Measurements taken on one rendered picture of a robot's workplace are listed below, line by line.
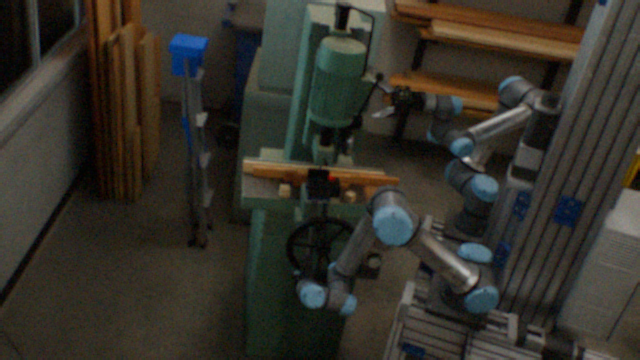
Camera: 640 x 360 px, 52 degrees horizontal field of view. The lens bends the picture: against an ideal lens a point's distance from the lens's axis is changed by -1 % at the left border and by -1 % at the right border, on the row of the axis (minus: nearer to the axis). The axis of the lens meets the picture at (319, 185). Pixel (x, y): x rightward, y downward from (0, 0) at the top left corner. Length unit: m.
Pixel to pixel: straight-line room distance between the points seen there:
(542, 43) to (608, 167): 2.39
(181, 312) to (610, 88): 2.21
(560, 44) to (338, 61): 2.48
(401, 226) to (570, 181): 0.65
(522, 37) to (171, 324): 2.85
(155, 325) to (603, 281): 2.01
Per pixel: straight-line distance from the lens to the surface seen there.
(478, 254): 2.33
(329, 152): 2.65
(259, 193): 2.63
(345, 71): 2.46
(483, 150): 2.82
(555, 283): 2.57
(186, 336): 3.26
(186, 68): 3.24
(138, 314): 3.36
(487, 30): 4.51
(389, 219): 1.99
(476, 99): 4.71
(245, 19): 4.31
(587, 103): 2.23
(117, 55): 3.65
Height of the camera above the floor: 2.35
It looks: 32 degrees down
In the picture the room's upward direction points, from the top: 11 degrees clockwise
